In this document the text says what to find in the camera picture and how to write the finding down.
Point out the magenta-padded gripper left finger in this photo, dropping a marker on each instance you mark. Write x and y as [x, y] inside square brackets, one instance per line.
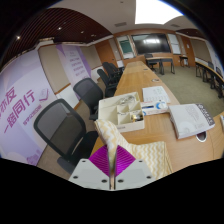
[96, 166]

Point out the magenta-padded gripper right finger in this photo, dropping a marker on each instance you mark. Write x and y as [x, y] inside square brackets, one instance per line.
[128, 168]

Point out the cream zigzag patterned towel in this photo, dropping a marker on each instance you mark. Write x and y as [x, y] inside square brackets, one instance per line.
[150, 156]

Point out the white open cardboard box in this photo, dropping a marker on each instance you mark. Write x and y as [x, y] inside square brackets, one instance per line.
[110, 113]

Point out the large black mesh office chair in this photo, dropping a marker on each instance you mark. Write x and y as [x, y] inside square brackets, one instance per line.
[56, 126]

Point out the small white blue box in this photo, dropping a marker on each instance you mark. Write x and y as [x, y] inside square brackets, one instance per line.
[150, 108]

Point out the large white flat book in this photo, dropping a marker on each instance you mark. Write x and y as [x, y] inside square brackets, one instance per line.
[186, 121]

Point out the white printed paper sheet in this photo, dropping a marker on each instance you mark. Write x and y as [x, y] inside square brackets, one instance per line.
[155, 95]

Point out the row of black office chairs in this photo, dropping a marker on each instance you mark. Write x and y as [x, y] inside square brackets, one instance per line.
[108, 75]

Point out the purple hanging banner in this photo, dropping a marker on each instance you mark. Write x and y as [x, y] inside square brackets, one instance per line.
[75, 65]

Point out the dark wooden desk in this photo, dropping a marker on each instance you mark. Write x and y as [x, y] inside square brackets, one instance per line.
[160, 60]

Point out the brown wooden door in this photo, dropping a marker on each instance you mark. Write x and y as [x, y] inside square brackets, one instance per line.
[188, 50]
[106, 52]

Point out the small dark side table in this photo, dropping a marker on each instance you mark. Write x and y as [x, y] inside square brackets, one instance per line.
[184, 57]

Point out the long narrow wooden table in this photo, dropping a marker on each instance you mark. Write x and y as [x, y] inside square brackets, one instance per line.
[211, 71]

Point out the group of black chairs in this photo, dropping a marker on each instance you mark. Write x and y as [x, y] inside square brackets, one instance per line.
[218, 71]

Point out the large bright ceiling light panel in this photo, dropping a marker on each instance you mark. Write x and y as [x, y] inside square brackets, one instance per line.
[156, 11]

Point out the large purple white wall banner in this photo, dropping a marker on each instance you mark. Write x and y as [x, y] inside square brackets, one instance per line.
[23, 110]

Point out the green framed wall board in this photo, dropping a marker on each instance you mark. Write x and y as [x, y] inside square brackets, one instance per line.
[126, 47]

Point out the large black wall screen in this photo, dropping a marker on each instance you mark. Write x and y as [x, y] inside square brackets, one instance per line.
[151, 43]

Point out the white wall whiteboard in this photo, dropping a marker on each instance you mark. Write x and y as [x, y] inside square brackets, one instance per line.
[174, 43]

